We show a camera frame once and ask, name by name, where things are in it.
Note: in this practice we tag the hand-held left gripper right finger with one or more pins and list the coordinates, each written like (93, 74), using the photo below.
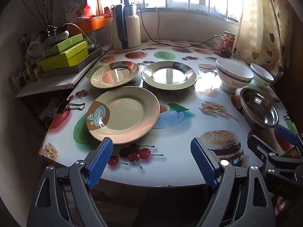
(203, 164)

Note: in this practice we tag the orange tray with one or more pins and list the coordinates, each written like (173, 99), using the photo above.
(92, 24)

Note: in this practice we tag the person's right hand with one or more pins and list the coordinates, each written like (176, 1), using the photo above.
(281, 205)

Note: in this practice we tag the small white container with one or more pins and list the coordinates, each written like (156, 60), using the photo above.
(219, 43)

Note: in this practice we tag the white oval device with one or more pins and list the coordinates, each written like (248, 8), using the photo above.
(59, 36)

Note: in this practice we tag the thick lime green box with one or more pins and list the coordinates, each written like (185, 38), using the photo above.
(59, 61)

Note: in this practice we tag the cartoon wall poster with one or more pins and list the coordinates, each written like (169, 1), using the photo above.
(72, 0)

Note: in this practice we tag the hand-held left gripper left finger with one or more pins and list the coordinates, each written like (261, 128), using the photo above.
(100, 162)

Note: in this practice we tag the dried branches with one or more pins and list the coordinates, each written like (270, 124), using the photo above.
(41, 7)

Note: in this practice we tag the thin green box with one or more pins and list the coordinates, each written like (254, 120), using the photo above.
(68, 42)

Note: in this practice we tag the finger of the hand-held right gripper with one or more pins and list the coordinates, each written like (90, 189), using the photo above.
(287, 133)
(259, 145)

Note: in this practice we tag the red label sauce jar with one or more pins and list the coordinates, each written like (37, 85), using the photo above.
(228, 43)

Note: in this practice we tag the grey zigzag patterned box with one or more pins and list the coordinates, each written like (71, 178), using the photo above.
(68, 70)

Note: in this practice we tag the cream heart print curtain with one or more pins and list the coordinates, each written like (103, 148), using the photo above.
(267, 23)

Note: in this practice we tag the large white blue-banded bowl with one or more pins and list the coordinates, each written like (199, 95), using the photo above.
(233, 75)

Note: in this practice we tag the stainless steel bowl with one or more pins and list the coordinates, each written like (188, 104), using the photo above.
(259, 108)

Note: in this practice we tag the small white blue-banded bowl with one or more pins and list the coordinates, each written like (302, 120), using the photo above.
(262, 75)

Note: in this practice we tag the cream electric kettle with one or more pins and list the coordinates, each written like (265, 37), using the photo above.
(129, 30)

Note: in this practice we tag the row of small bottles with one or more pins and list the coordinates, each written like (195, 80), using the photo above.
(32, 72)

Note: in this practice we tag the black binder clip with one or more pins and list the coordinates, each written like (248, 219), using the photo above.
(62, 107)

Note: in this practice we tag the beige plate with brown emblem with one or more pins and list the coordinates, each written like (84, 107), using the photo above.
(127, 115)
(163, 78)
(111, 76)

